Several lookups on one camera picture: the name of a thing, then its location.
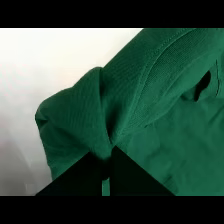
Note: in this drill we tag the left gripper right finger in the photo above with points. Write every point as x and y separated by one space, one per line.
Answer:
133 178

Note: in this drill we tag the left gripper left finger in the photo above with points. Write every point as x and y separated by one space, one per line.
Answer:
78 180

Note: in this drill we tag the green shirt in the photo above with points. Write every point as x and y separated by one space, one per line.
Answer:
156 110

